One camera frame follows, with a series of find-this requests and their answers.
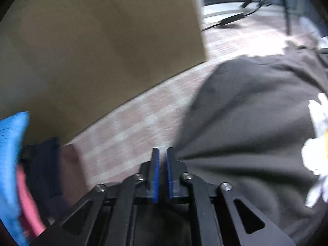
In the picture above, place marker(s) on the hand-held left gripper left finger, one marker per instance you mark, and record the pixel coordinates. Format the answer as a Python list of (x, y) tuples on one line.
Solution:
[(155, 174)]

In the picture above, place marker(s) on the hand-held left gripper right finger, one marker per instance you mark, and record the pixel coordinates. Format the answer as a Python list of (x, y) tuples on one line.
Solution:
[(169, 174)]

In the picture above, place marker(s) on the dark grey printed t-shirt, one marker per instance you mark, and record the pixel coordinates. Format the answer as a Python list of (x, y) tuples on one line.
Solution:
[(243, 120)]

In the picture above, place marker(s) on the stack of folded clothes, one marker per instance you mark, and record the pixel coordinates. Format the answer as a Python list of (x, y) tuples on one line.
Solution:
[(10, 158)]

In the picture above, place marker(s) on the plaid mat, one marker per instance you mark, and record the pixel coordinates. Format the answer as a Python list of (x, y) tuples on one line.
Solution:
[(133, 133)]

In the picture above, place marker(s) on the brown garment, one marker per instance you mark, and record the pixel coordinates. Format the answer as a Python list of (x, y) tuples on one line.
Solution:
[(73, 169)]

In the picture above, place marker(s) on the navy garment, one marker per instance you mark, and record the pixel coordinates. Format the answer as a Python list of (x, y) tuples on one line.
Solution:
[(43, 169)]

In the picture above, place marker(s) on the pink garment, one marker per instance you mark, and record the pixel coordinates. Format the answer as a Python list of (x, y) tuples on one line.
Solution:
[(28, 199)]

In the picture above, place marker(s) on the light brown wooden panel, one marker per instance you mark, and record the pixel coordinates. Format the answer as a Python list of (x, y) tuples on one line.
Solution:
[(102, 43)]

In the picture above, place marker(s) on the black power adapter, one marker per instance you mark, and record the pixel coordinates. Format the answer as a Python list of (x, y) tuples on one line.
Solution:
[(232, 18)]

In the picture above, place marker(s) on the black tripod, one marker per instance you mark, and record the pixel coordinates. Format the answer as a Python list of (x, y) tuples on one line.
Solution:
[(287, 10)]

